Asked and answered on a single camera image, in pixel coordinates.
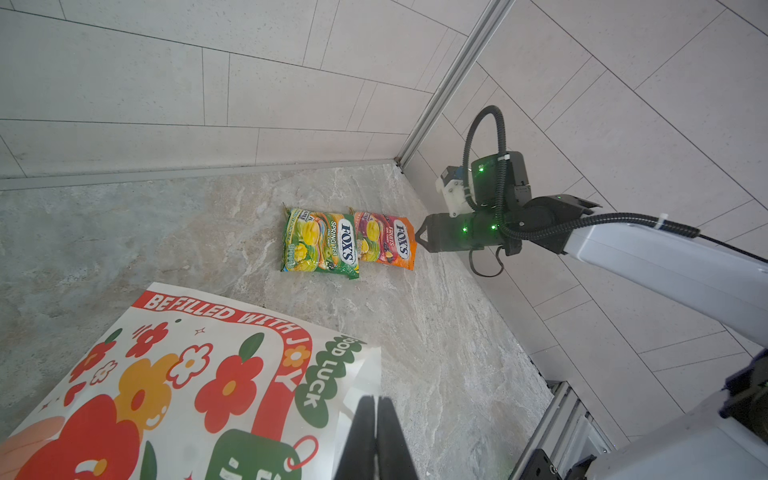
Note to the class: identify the aluminium mounting rail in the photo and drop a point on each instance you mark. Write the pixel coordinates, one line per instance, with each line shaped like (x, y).
(566, 440)

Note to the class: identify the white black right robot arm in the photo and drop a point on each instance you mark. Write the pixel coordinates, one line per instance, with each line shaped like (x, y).
(725, 436)

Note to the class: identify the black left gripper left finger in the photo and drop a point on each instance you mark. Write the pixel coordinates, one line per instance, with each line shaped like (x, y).
(358, 456)

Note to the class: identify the green yellow candy bag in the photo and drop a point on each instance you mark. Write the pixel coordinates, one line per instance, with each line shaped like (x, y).
(320, 242)

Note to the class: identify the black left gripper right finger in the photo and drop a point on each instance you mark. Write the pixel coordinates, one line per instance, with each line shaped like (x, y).
(394, 459)

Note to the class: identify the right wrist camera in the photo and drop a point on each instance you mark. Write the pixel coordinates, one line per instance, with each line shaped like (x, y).
(466, 189)

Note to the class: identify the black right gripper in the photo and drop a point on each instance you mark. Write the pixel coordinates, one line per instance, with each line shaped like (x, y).
(479, 229)

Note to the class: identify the white floral paper bag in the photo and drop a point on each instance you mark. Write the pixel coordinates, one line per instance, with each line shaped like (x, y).
(191, 385)

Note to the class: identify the orange pink candy bag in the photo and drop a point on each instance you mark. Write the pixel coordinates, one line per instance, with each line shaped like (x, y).
(384, 239)

